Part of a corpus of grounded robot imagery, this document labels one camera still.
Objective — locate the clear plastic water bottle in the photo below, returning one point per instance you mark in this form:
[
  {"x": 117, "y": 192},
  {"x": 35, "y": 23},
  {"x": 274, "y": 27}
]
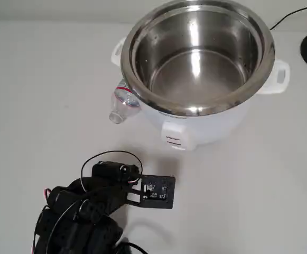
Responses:
[{"x": 124, "y": 103}]

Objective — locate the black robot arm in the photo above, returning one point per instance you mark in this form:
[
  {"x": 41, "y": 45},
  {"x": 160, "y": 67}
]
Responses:
[{"x": 71, "y": 225}]

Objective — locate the white electric rice cooker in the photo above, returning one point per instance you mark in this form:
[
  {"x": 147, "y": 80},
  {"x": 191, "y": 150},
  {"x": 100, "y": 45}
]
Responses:
[{"x": 222, "y": 127}]

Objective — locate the stainless steel inner pot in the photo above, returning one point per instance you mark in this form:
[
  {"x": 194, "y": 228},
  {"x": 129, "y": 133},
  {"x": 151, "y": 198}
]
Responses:
[{"x": 195, "y": 74}]

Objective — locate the black wrist camera board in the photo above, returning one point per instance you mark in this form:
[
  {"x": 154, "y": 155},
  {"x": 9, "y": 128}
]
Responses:
[{"x": 157, "y": 191}]

